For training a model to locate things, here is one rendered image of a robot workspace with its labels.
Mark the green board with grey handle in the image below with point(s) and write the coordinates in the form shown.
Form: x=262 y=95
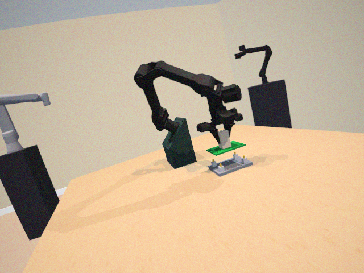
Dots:
x=226 y=145

